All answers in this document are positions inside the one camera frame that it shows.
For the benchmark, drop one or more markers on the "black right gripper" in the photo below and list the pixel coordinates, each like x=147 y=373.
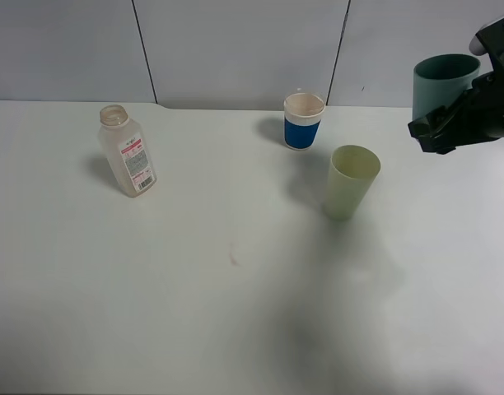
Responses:
x=472 y=118

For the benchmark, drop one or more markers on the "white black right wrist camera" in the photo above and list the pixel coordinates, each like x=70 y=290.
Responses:
x=490 y=40

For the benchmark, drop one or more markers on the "blue sleeved glass cup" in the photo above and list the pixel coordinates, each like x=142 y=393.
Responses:
x=302 y=116

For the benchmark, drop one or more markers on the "pale green plastic cup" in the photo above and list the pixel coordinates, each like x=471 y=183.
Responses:
x=352 y=171

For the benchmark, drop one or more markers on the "clear plastic drink bottle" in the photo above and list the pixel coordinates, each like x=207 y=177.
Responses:
x=125 y=148

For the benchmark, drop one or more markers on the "teal plastic cup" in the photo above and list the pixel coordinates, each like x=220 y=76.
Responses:
x=440 y=80

